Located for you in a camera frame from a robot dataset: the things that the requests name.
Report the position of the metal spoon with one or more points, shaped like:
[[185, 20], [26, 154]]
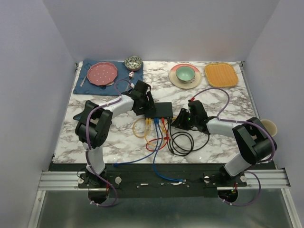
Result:
[[131, 75]]

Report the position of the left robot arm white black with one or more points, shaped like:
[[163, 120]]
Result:
[[95, 120]]

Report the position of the black network switch box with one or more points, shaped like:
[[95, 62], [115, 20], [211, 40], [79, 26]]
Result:
[[162, 110]]

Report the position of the black mounting base plate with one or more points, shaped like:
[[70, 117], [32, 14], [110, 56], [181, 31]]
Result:
[[140, 181]]

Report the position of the blue star-shaped dish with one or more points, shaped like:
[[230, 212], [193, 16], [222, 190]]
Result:
[[77, 117]]

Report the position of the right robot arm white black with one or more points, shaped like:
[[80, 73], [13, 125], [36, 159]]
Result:
[[253, 140]]

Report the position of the pink dotted plate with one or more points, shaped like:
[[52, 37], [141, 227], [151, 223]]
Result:
[[102, 73]]

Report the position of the blue cloth placemat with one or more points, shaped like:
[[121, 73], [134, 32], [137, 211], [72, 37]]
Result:
[[89, 89]]

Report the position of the blue ethernet cable long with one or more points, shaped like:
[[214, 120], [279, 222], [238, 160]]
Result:
[[159, 168]]

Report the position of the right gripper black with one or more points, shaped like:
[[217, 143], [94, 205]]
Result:
[[179, 123]]

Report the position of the cream printed mug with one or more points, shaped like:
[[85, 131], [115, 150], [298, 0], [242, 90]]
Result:
[[269, 126]]

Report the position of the floral patterned bowl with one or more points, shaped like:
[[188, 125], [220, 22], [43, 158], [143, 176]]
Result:
[[133, 63]]

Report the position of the orange woven mat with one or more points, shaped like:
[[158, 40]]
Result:
[[221, 75]]

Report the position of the beige pink plate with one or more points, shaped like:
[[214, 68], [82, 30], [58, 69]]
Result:
[[197, 80]]

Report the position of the green bowl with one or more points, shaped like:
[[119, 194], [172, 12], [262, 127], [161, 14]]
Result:
[[185, 74]]

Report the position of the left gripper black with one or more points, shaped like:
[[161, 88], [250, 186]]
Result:
[[149, 106]]

